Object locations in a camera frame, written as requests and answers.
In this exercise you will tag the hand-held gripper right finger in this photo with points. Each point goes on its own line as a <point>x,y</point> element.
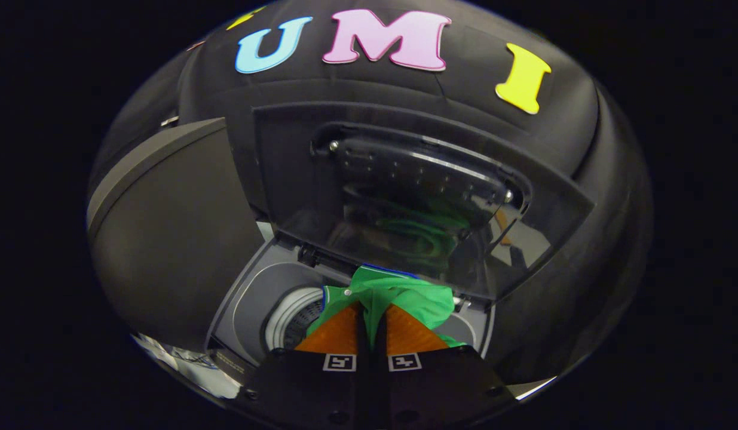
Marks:
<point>428,388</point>

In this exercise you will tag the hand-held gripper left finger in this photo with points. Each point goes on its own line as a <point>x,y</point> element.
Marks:
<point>321,388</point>

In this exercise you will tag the green polo shirt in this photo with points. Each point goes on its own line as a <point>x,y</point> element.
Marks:
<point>404,292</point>

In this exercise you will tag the white clothes peg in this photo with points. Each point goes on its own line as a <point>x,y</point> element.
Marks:
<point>169,120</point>

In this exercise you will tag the red clothes peg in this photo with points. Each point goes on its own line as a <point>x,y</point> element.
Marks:
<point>195,45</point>

